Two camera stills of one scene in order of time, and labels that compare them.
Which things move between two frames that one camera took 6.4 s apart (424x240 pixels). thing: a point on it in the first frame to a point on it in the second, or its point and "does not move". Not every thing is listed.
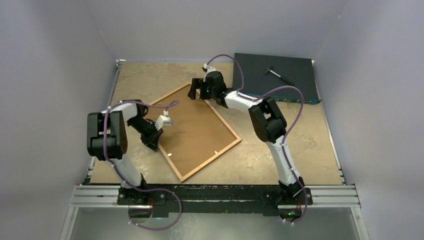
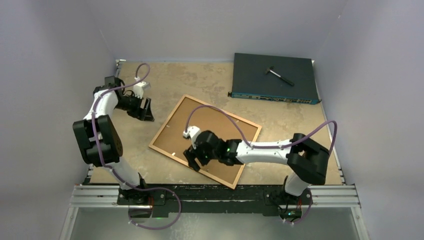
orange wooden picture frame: (210, 161) to (221, 181)
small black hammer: (269, 69) does not move
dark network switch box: (263, 73) does not move
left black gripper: (152, 141) to (144, 114)
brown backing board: (197, 133) to (203, 119)
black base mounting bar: (271, 199) does not move
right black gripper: (197, 84) to (192, 153)
